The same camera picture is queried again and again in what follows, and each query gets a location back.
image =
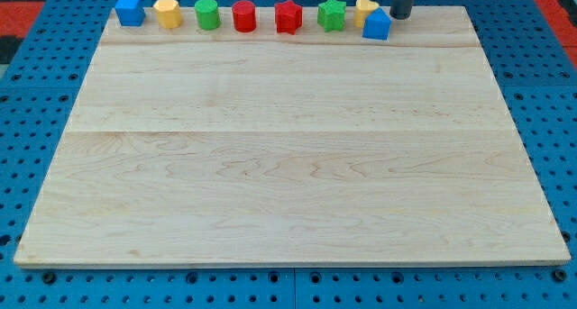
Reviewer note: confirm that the green star block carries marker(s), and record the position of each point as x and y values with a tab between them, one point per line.
331	15

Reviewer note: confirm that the red star block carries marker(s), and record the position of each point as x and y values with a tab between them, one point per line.
288	17

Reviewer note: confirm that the red cylinder block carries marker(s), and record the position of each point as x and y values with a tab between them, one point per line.
244	16

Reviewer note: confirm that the light wooden board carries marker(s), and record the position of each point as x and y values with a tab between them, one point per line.
219	149

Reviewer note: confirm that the yellow hexagon block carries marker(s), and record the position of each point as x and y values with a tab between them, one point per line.
168	13

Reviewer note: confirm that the yellow heart block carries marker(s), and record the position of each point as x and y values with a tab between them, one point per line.
362	9

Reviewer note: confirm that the green cylinder block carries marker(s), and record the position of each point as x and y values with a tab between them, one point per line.
207	14

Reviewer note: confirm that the blue cube block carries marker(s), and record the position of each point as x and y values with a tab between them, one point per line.
129	12

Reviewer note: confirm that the blue pentagon block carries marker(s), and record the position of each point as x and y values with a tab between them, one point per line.
377	25

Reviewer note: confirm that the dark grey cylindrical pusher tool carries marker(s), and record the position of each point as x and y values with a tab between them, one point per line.
401	9

